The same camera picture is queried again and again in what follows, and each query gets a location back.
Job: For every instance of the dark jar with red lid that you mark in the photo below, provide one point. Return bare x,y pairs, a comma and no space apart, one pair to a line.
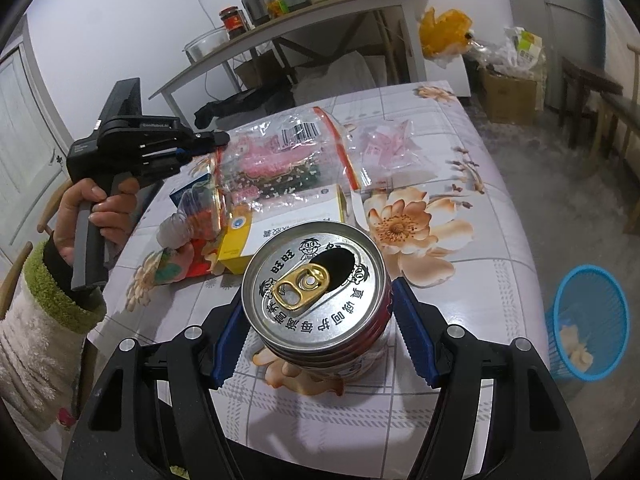
234,22

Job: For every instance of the crushed clear plastic bottle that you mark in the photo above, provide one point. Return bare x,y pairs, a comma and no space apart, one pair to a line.
195,215

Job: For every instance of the person's left hand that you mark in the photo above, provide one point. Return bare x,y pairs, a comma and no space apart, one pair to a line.
65,225

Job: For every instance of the white mattress with blue edge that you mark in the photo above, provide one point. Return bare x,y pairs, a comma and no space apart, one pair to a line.
620,25

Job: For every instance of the green snack packet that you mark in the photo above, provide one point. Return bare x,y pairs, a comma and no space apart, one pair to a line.
167,267

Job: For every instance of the dark wooden stool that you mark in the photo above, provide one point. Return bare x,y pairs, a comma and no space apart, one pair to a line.
590,75

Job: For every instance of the clear zip bag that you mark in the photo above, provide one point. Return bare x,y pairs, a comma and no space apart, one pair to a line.
280,160

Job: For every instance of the blue plastic wastebasket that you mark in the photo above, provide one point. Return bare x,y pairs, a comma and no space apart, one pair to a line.
612,330

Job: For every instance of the grey refrigerator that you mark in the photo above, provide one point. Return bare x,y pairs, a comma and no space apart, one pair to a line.
570,20

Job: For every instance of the grey side table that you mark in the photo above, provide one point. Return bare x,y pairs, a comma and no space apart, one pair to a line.
325,5

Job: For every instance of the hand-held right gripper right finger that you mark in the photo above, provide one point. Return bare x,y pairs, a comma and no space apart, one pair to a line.
412,340

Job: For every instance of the clear glass bowl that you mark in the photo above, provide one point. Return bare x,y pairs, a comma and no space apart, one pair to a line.
205,45

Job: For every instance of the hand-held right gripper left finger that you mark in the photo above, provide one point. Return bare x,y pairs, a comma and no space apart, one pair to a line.
230,345

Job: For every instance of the floral tablecloth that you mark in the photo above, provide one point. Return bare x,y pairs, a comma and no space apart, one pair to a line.
475,260

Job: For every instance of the brown paper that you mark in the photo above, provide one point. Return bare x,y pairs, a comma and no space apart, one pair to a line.
575,347

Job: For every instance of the yellow and white box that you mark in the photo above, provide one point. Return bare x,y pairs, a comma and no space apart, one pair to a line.
280,220

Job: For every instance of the glass jar with yellow contents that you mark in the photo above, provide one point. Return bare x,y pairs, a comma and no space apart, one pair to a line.
276,6

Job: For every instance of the clear bag with pink contents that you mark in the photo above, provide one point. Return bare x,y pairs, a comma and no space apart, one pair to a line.
385,140

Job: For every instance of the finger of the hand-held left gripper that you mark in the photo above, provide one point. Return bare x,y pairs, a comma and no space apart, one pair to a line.
212,139
184,153

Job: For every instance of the red snack packet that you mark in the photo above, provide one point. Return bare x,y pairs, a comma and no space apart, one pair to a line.
202,260

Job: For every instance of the red cartoon drink can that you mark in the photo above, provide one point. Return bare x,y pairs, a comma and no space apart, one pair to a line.
310,310

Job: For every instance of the black cloth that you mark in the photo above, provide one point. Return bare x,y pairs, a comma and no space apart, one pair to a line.
235,105

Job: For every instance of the white panelled door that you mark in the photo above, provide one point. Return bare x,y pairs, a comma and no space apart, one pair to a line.
25,135

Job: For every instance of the yellow plastic bag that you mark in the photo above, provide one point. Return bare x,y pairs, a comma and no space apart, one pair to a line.
445,30

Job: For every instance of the brown cardboard box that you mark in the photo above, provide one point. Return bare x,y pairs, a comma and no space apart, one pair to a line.
510,100

